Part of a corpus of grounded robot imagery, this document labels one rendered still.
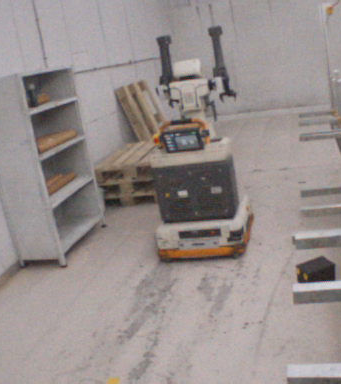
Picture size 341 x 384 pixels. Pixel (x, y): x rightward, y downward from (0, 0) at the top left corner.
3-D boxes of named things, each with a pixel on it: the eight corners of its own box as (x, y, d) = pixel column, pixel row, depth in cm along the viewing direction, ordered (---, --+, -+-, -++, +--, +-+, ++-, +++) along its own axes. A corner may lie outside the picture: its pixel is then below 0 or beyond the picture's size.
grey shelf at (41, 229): (21, 268, 375) (-29, 84, 331) (66, 228, 457) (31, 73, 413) (65, 268, 362) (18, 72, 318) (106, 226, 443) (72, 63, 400)
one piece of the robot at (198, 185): (238, 234, 323) (220, 115, 299) (163, 239, 340) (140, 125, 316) (244, 217, 353) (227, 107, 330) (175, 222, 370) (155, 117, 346)
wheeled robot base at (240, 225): (245, 256, 318) (241, 223, 311) (157, 261, 338) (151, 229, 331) (255, 220, 380) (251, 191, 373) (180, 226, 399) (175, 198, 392)
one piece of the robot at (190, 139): (213, 155, 312) (205, 128, 298) (162, 160, 323) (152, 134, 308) (214, 145, 320) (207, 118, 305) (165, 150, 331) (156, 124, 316)
